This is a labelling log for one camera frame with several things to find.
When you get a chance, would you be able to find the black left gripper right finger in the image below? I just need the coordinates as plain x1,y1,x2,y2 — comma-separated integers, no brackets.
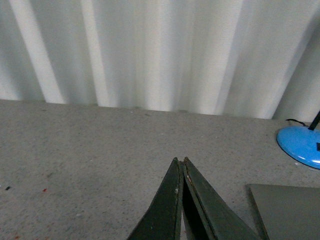
182,157,260,240

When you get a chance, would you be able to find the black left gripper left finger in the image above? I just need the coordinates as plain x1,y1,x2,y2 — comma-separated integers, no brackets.
128,157,184,240

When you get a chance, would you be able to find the grey laptop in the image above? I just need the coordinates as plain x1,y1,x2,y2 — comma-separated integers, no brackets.
248,184,320,240

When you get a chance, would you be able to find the blue desk lamp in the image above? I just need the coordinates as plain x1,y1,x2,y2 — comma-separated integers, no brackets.
276,114,320,170

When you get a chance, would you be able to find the black lamp power cable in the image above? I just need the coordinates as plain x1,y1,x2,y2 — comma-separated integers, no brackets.
285,118,311,128

